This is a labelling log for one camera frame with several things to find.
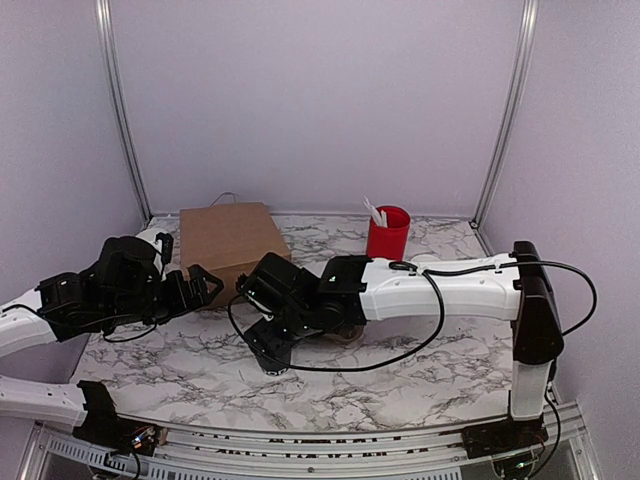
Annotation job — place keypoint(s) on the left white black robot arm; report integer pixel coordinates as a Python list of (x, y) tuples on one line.
[(70, 305)]

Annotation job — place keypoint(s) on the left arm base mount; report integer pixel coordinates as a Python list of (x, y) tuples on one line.
[(121, 435)]

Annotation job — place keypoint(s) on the red cylindrical container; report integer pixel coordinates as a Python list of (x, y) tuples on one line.
[(389, 242)]

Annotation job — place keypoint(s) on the right aluminium frame post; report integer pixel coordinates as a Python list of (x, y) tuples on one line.
[(516, 87)]

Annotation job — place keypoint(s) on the brown paper bag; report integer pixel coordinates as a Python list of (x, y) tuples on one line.
[(228, 240)]

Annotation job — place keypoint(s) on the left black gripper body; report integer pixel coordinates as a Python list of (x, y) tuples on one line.
[(157, 308)]

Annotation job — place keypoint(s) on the left aluminium frame post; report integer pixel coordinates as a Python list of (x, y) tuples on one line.
[(109, 51)]

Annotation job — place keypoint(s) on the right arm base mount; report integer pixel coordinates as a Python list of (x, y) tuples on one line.
[(501, 437)]

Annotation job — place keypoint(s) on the orange white bowl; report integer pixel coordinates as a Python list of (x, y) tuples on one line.
[(150, 236)]

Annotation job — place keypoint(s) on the black paper coffee cup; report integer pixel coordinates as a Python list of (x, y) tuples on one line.
[(276, 370)]

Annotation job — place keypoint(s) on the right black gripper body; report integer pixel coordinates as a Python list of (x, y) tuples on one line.
[(280, 345)]

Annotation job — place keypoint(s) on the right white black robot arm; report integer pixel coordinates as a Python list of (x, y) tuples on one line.
[(354, 290)]

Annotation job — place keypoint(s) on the stack of paper cups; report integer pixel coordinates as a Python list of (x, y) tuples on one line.
[(424, 258)]

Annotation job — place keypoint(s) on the white wrapped straws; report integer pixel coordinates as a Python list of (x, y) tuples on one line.
[(379, 217)]

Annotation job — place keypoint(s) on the brown pulp cup carrier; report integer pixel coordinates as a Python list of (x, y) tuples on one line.
[(345, 335)]

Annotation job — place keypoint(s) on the aluminium frame post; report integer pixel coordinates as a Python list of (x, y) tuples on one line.
[(109, 51), (516, 87)]

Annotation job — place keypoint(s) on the front aluminium rail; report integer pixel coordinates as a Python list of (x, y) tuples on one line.
[(189, 452)]

